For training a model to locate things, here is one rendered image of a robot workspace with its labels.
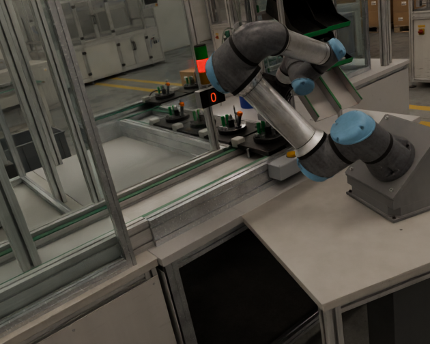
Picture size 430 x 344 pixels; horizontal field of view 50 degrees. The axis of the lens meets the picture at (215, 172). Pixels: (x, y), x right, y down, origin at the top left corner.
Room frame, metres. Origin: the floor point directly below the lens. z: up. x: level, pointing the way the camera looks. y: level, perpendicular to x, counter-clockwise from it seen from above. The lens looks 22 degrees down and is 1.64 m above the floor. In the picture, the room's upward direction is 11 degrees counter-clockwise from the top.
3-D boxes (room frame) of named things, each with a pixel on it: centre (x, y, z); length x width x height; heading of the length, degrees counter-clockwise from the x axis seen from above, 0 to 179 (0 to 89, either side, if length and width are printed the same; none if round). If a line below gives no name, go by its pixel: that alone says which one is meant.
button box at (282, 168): (1.66, -0.31, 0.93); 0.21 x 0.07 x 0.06; 123
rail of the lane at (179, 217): (1.61, -0.12, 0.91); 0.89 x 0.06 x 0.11; 123
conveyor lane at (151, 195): (1.74, 0.00, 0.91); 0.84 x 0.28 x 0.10; 123
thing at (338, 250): (1.36, -0.55, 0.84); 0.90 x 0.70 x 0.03; 104
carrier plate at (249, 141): (1.89, -0.26, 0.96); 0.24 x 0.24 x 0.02; 33
